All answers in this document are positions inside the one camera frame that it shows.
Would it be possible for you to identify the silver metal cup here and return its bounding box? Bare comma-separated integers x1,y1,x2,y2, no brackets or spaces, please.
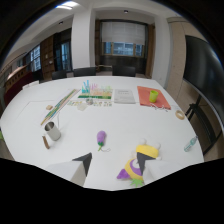
44,121,62,142

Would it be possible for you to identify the green cup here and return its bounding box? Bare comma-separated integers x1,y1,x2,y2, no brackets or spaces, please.
148,90,159,104

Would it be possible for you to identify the yellow purple plush toy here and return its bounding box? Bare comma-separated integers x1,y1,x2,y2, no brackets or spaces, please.
116,138,162,188

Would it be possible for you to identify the purple eggplant toy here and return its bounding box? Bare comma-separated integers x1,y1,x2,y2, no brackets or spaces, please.
96,130,108,152

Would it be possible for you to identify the brown wooden stick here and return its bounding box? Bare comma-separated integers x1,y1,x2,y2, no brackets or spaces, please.
41,134,51,150

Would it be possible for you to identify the clear plastic bottle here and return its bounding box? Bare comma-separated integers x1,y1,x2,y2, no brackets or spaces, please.
183,135,199,153

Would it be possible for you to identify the tape roll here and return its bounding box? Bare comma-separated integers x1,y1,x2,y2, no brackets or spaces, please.
175,109,186,121

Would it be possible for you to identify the long colourful ruler board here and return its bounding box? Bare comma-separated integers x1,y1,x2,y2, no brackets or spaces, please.
40,88,80,127

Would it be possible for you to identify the black screen stand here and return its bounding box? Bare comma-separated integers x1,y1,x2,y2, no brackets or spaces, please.
185,94,222,157

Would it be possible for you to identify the colourful card sheet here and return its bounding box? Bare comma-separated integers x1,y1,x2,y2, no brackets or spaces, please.
66,98,113,112

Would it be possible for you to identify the orange mat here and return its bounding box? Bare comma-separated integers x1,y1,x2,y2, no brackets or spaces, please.
136,85,172,110

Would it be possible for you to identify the white paper booklet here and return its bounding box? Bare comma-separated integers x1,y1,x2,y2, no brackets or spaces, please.
113,88,137,105

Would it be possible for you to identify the colourful block toy set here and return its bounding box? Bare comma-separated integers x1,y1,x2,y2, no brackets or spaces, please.
77,79,113,100

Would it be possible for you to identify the black chair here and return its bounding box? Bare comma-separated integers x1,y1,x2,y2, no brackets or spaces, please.
73,66,97,78
51,69,68,81
111,65,137,78

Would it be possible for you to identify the large black display screen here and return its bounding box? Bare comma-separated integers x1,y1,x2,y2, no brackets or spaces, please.
182,34,224,131

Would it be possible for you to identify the window roller blind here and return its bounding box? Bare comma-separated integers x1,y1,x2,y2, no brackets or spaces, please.
100,21,147,46

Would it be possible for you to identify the white cord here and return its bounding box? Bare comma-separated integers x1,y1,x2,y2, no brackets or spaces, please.
149,102,172,112

